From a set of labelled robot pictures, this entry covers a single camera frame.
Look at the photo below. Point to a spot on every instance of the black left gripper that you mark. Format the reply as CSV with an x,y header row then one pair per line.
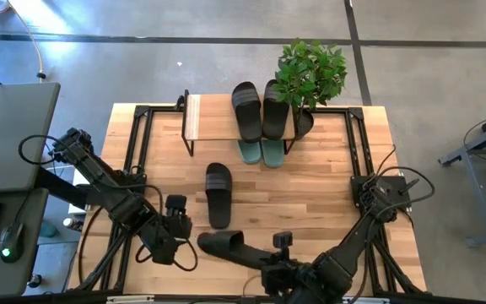
x,y
165,236

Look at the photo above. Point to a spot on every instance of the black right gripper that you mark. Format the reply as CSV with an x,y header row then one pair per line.
x,y
287,276

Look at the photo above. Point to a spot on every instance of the black rubber slide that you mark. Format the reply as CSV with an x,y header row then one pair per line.
x,y
247,114
275,122
226,247
218,202

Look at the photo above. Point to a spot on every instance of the green rubber slide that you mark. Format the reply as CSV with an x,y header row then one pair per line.
x,y
250,154
273,154

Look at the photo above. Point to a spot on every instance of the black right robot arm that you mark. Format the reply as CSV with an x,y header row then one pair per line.
x,y
344,257

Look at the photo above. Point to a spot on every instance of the white power box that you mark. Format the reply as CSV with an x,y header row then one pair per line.
x,y
76,209

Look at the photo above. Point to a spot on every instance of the small bottle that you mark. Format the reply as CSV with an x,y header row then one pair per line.
x,y
72,223

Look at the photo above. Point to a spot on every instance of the teal round object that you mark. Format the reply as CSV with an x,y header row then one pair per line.
x,y
49,230

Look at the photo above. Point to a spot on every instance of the black support beam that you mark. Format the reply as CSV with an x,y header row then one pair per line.
x,y
57,188

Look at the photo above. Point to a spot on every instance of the black round knob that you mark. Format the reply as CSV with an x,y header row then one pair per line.
x,y
35,281

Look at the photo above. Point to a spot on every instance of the black plant pot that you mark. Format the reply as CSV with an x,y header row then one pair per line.
x,y
305,124

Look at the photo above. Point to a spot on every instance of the black computer mouse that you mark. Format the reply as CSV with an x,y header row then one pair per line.
x,y
12,242

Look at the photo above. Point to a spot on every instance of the light grey desk top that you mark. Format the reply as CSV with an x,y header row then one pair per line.
x,y
11,135

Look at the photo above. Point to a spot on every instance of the green leafy plant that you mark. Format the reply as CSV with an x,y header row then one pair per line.
x,y
310,72

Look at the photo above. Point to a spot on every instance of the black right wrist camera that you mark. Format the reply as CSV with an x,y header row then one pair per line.
x,y
283,240

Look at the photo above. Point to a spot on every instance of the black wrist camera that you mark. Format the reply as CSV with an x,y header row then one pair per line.
x,y
176,204
283,240

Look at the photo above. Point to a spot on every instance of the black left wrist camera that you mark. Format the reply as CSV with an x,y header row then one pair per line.
x,y
176,204

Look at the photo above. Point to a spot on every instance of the white metal bracket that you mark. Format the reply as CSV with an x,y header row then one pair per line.
x,y
365,301
129,299

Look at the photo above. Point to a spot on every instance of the wooden shelf black metal frame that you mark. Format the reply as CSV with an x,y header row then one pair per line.
x,y
213,114

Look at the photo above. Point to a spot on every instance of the grey metal table frame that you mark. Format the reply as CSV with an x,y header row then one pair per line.
x,y
475,198

